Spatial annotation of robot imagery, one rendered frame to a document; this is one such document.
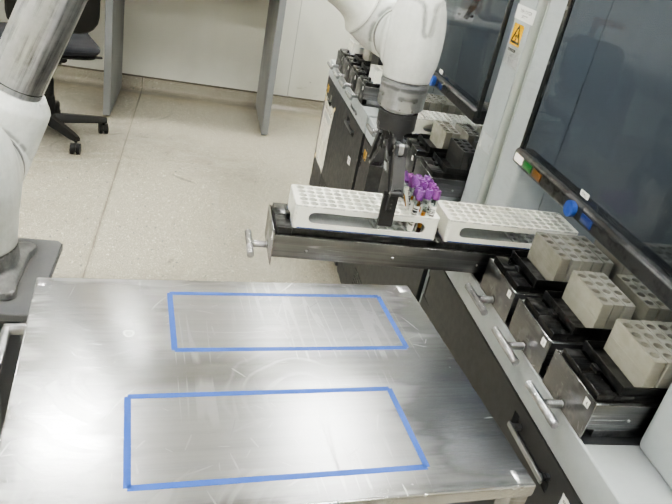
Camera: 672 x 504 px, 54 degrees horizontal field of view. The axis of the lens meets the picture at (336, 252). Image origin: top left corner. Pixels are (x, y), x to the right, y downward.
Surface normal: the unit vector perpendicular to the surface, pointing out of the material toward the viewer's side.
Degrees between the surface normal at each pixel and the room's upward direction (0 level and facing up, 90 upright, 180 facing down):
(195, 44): 90
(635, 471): 0
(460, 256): 90
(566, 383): 90
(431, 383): 0
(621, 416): 90
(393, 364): 0
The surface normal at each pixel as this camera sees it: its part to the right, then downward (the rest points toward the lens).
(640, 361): -0.97, -0.09
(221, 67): 0.16, 0.49
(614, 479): 0.18, -0.87
